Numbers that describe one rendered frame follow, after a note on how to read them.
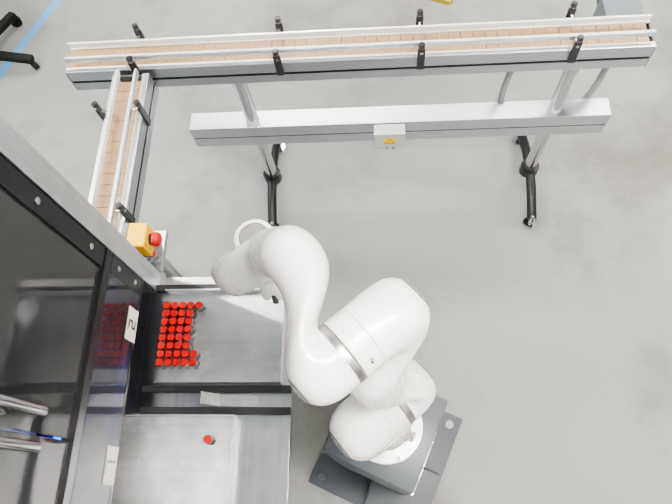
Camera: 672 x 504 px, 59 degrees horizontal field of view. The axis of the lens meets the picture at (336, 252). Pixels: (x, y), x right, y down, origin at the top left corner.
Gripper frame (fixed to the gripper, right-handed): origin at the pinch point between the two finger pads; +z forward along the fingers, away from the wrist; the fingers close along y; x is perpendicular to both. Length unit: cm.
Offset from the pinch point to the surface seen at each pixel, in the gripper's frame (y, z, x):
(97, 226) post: -8.6, -20.1, -39.1
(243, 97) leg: -86, 35, -24
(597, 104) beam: -89, 52, 106
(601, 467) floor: 36, 107, 106
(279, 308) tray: -0.8, 19.1, -3.5
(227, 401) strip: 24.6, 19.1, -16.1
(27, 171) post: -7, -48, -39
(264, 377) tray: 18.3, 19.1, -6.6
